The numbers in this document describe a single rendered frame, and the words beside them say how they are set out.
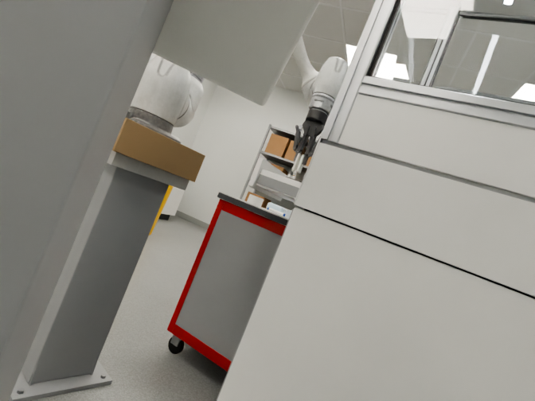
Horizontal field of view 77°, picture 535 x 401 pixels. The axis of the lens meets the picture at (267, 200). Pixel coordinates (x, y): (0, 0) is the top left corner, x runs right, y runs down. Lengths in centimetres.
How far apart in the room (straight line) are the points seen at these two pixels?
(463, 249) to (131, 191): 92
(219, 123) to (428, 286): 589
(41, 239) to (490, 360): 62
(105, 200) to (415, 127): 87
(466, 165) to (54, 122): 60
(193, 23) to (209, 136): 581
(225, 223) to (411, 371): 105
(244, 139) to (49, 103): 571
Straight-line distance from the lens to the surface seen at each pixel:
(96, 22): 41
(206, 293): 154
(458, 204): 65
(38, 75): 41
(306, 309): 67
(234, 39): 56
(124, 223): 118
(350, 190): 65
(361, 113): 70
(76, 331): 129
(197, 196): 619
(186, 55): 58
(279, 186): 116
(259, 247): 142
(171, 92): 119
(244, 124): 615
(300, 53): 145
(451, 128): 68
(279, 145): 534
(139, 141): 105
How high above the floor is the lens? 78
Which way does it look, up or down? 1 degrees up
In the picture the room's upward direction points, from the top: 22 degrees clockwise
